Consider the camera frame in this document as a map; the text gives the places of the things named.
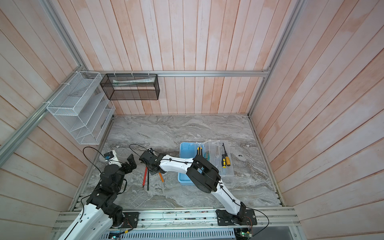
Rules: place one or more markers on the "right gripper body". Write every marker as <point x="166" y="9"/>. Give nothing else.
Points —
<point x="151" y="169"/>

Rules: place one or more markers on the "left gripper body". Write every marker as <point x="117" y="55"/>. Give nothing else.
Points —
<point x="126" y="168"/>

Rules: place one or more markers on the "red handled hex key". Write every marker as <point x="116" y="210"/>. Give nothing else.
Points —
<point x="145" y="177"/>

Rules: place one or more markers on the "orange handled hex key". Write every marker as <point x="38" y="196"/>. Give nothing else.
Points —
<point x="162" y="179"/>

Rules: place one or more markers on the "blue translucent plastic toolbox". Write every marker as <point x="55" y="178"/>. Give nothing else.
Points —
<point x="216" y="152"/>

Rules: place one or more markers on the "short yellow black screwdriver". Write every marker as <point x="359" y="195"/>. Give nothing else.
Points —
<point x="224" y="160"/>

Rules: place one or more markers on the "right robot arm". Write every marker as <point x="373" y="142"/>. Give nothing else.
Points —
<point x="201" y="172"/>

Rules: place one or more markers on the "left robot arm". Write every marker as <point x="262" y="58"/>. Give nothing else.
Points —
<point x="100" y="213"/>

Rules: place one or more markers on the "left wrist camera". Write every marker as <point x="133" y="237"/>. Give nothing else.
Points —
<point x="111" y="158"/>

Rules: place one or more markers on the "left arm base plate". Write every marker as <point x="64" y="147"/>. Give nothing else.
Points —
<point x="125" y="220"/>

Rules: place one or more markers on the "white wire mesh shelf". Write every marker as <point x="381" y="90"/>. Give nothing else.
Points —
<point x="83" y="111"/>

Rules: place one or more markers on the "black mesh wall basket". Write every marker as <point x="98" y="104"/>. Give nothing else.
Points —
<point x="131" y="86"/>

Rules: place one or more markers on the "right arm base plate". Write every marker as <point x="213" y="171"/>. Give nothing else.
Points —
<point x="226" y="219"/>

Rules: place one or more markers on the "horizontal aluminium wall rail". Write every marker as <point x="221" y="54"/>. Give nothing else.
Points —
<point x="194" y="73"/>

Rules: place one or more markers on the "left aluminium wall rail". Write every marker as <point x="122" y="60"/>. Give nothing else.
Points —
<point x="20" y="135"/>

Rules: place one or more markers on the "aluminium front rail frame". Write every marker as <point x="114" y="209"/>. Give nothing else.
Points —
<point x="195" y="224"/>

